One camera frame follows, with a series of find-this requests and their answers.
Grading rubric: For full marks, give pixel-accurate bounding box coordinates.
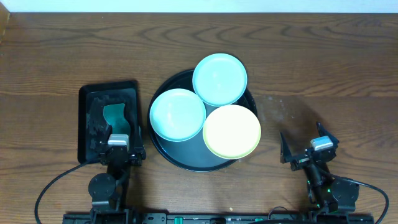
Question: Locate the light green plate top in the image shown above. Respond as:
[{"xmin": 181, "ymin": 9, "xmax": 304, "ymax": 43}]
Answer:
[{"xmin": 192, "ymin": 53, "xmax": 248, "ymax": 106}]

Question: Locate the rectangular black sponge tray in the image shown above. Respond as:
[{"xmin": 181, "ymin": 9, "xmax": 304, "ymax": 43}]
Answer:
[{"xmin": 77, "ymin": 80, "xmax": 142, "ymax": 164}]

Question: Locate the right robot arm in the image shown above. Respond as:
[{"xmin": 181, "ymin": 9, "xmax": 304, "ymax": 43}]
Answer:
[{"xmin": 280, "ymin": 122, "xmax": 359, "ymax": 213}]

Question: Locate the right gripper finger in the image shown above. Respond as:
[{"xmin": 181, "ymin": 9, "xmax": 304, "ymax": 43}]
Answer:
[
  {"xmin": 280, "ymin": 132, "xmax": 292, "ymax": 164},
  {"xmin": 316, "ymin": 122, "xmax": 340, "ymax": 146}
]

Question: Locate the round black tray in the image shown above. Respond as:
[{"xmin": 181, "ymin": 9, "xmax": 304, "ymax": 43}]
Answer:
[{"xmin": 148, "ymin": 69, "xmax": 257, "ymax": 172}]

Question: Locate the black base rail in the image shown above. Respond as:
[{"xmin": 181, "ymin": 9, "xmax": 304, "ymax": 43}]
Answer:
[{"xmin": 62, "ymin": 212, "xmax": 374, "ymax": 224}]

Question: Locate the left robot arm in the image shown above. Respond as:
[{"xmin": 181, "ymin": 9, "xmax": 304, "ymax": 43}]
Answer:
[{"xmin": 86, "ymin": 96, "xmax": 146, "ymax": 213}]

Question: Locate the yellow plate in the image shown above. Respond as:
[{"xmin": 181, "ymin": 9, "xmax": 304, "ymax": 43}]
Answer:
[{"xmin": 203, "ymin": 105, "xmax": 261, "ymax": 159}]

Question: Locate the green yellow sponge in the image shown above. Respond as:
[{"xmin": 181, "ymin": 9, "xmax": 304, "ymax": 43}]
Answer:
[{"xmin": 103, "ymin": 103, "xmax": 131, "ymax": 136}]

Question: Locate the light blue plate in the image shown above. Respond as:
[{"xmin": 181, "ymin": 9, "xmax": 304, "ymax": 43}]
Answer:
[{"xmin": 149, "ymin": 88, "xmax": 206, "ymax": 142}]

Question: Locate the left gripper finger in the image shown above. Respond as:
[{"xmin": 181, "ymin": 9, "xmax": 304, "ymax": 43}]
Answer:
[
  {"xmin": 88, "ymin": 96, "xmax": 112, "ymax": 152},
  {"xmin": 124, "ymin": 99, "xmax": 144, "ymax": 149}
]

